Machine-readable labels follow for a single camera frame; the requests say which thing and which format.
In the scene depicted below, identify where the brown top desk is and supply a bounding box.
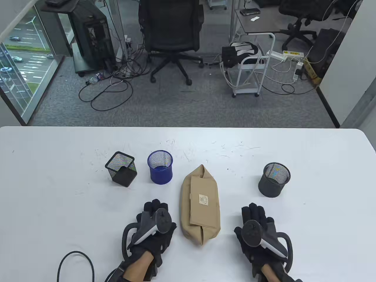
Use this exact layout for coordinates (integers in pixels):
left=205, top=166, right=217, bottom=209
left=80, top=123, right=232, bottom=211
left=234, top=6, right=290, bottom=35

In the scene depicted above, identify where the black square mesh pen holder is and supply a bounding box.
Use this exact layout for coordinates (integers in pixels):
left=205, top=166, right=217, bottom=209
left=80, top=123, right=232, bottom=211
left=105, top=151, right=138, bottom=188

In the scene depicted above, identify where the black mesh office chair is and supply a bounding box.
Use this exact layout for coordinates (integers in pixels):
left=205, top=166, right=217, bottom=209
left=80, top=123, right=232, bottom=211
left=138, top=0, right=204, bottom=86

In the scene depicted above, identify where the person's left hand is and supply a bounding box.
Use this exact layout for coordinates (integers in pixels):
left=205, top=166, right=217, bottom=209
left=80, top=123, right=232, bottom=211
left=127, top=199, right=177, bottom=276

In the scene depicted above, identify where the beige velcro pouch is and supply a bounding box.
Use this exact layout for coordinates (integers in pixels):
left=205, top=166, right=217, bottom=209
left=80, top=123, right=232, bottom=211
left=180, top=164, right=221, bottom=246

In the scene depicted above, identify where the large black bag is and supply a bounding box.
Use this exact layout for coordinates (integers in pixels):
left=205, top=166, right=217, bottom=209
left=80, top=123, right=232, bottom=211
left=307, top=28, right=345, bottom=78

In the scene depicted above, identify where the white rolling cart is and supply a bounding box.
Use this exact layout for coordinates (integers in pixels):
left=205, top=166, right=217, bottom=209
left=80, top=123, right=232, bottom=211
left=231, top=32, right=276, bottom=98

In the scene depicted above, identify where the grey white hand controller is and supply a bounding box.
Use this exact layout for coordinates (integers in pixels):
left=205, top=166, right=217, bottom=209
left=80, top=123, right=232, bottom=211
left=241, top=220, right=293, bottom=272
left=122, top=208, right=172, bottom=260

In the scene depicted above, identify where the blue round mesh pen holder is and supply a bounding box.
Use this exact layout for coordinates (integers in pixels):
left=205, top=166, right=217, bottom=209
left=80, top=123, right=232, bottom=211
left=147, top=150, right=173, bottom=185

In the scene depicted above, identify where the yellow cardboard box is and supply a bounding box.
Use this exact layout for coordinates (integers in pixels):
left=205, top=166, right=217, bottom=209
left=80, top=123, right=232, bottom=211
left=303, top=57, right=321, bottom=88

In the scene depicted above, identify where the black swivel office chair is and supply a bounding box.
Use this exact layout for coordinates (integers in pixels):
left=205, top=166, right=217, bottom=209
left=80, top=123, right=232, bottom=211
left=278, top=0, right=334, bottom=52

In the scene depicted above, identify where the white power strip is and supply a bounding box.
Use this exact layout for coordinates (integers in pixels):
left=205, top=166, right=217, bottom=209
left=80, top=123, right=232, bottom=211
left=266, top=51, right=289, bottom=61

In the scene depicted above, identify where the black computer tower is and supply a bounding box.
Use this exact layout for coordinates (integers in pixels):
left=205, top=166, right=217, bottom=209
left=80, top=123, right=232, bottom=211
left=68, top=0, right=116, bottom=71

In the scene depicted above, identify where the black left wrist tracker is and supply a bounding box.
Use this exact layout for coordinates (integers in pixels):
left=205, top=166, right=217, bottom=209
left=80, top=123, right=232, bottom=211
left=104, top=260, right=130, bottom=282

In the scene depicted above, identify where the looped black cable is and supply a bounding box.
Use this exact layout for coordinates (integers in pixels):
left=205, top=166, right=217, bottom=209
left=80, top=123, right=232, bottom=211
left=78, top=77, right=133, bottom=111

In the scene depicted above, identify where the black round mesh pen holder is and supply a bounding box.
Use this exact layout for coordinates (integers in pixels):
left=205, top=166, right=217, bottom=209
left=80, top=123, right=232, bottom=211
left=258, top=162, right=291, bottom=198

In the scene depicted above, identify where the person's right hand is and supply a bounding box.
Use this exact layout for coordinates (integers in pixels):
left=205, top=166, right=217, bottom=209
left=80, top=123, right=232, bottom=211
left=234, top=203, right=284, bottom=278

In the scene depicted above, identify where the tangle of black cables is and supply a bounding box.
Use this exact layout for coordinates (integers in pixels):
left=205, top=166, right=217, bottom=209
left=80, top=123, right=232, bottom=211
left=110, top=29, right=152, bottom=79

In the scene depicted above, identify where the person's right forearm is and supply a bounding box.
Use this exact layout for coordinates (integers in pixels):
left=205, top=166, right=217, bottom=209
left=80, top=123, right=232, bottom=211
left=260, top=263, right=287, bottom=282

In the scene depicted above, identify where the black and white bag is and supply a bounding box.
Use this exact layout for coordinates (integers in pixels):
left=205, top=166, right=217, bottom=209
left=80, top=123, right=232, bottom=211
left=221, top=41, right=259, bottom=69

